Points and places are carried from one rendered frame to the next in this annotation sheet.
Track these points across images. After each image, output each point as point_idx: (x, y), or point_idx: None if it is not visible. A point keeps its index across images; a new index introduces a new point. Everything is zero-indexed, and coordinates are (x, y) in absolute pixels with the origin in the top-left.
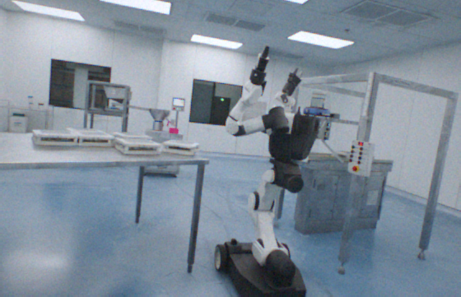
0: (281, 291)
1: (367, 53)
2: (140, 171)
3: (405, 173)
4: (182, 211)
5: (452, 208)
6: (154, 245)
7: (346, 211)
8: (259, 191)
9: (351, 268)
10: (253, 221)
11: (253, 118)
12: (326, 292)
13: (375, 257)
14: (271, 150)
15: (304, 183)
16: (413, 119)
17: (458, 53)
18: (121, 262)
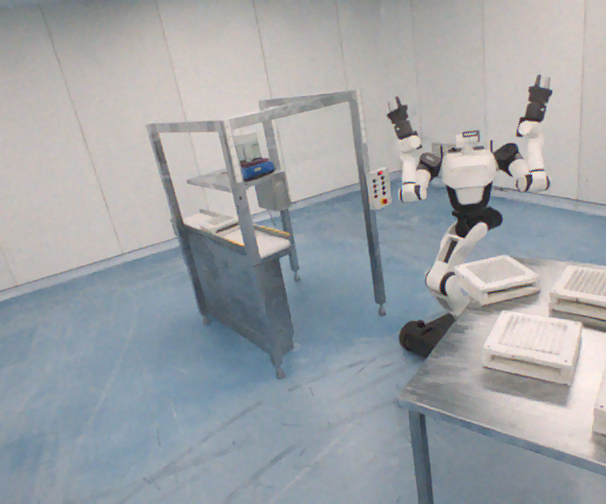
0: None
1: None
2: (430, 472)
3: (16, 254)
4: None
5: (119, 255)
6: (494, 482)
7: (375, 253)
8: (453, 266)
9: (365, 309)
10: (458, 304)
11: (522, 164)
12: (434, 317)
13: (319, 299)
14: (488, 199)
15: (270, 286)
16: None
17: None
18: (588, 489)
